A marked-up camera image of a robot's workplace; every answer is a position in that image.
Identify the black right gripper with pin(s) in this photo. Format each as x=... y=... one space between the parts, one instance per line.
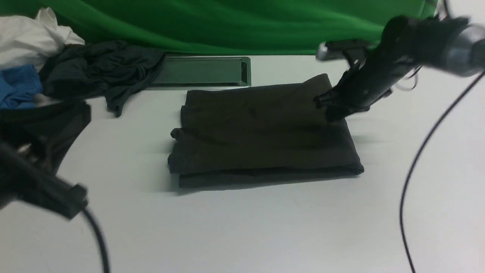
x=385 y=65

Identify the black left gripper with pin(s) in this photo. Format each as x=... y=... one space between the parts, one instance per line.
x=33 y=144

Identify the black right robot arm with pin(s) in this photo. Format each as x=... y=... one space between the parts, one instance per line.
x=454 y=46

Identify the dark gray long-sleeve top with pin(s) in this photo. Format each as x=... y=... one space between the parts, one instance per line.
x=260 y=135

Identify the green backdrop cloth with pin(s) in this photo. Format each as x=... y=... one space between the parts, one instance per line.
x=252 y=27

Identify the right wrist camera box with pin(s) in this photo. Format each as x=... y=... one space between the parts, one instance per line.
x=350 y=50

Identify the blue crumpled garment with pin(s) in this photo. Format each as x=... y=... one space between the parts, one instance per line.
x=19 y=86

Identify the white crumpled garment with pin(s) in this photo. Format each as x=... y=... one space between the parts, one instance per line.
x=32 y=41

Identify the dark teal crumpled garment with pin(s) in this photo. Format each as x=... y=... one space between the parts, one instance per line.
x=115 y=70

